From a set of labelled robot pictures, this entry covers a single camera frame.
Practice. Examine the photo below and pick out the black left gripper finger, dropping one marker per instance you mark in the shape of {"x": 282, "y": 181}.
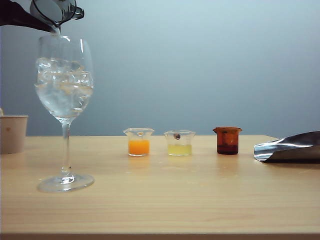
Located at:
{"x": 15, "y": 15}

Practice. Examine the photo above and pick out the smoked grey measuring cup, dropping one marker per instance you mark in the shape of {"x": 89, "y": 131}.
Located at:
{"x": 50, "y": 10}

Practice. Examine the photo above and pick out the beige paper cup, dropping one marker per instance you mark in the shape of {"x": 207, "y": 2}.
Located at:
{"x": 12, "y": 135}

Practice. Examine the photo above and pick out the clear cup with orange juice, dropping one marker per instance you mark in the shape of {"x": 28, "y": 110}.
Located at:
{"x": 139, "y": 147}

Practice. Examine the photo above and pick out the amber glass measuring cup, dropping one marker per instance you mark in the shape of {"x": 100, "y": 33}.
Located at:
{"x": 227, "y": 143}

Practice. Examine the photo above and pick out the wine glass with ice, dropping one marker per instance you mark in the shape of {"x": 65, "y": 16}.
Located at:
{"x": 65, "y": 100}

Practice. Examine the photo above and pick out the stainless steel ice scoop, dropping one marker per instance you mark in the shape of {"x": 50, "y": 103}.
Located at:
{"x": 287, "y": 150}

